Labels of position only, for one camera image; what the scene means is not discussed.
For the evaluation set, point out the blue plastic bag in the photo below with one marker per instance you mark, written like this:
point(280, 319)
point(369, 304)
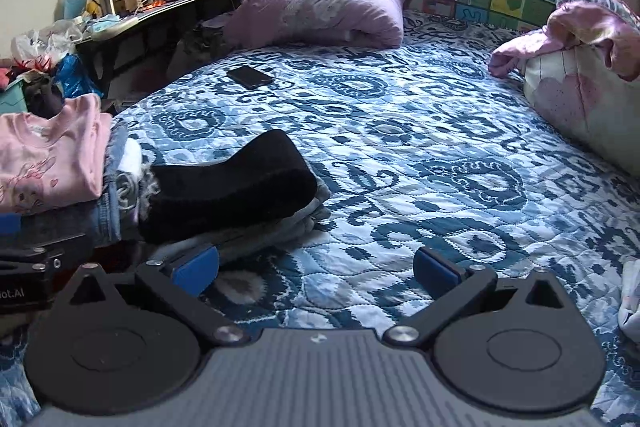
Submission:
point(75, 77)

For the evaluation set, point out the grey folded garment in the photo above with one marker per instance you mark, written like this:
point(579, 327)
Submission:
point(280, 232)

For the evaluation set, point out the dark cluttered desk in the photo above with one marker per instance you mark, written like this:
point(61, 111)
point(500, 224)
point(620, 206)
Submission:
point(150, 27)

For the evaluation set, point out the black phone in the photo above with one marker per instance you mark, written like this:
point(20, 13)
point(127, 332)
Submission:
point(250, 78)

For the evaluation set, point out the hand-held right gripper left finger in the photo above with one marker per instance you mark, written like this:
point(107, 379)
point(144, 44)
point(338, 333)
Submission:
point(195, 269)

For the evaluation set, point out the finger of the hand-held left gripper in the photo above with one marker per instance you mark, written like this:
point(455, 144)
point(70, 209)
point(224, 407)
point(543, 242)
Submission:
point(45, 252)

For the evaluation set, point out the white grey patterned cloth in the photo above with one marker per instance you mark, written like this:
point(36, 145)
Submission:
point(132, 172)

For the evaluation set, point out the pink and white duvet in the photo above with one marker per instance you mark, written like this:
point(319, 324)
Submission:
point(575, 87)

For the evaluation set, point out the pink printed shirt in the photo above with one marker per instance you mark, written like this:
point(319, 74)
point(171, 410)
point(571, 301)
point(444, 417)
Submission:
point(50, 152)

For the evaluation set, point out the light blue face mask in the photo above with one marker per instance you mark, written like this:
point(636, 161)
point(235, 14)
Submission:
point(102, 27)

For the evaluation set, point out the teal storage box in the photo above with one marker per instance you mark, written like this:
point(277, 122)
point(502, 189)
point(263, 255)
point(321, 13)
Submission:
point(12, 94)

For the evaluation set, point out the pink pillow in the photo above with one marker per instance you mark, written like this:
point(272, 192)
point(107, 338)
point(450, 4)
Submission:
point(320, 7)

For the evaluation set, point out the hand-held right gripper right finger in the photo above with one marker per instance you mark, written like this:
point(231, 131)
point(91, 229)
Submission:
point(437, 272)

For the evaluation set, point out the white plastic bag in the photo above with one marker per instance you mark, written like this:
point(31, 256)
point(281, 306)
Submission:
point(42, 44)

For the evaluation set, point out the blue folded jeans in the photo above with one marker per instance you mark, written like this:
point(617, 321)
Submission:
point(112, 207)

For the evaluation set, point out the black garment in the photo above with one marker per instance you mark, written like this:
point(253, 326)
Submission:
point(235, 187)

